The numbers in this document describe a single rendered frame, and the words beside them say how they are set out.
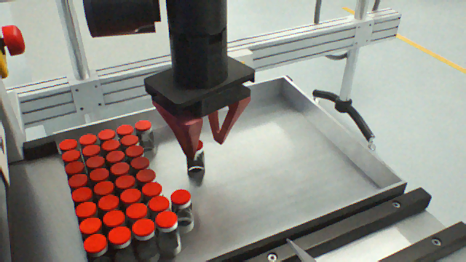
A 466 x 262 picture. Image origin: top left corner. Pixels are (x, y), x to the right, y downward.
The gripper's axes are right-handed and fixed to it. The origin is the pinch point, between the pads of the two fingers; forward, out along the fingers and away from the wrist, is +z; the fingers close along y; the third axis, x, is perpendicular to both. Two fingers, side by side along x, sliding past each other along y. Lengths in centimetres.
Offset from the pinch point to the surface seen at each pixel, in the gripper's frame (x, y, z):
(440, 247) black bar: 24.9, -9.7, 2.9
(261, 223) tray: 10.4, 0.4, 4.6
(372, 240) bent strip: 19.5, -6.8, 4.6
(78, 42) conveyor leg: -90, -19, 24
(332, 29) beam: -65, -113, 37
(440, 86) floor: -49, -203, 91
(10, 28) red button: -26.5, 11.0, -8.9
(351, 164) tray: 10.7, -15.0, 4.5
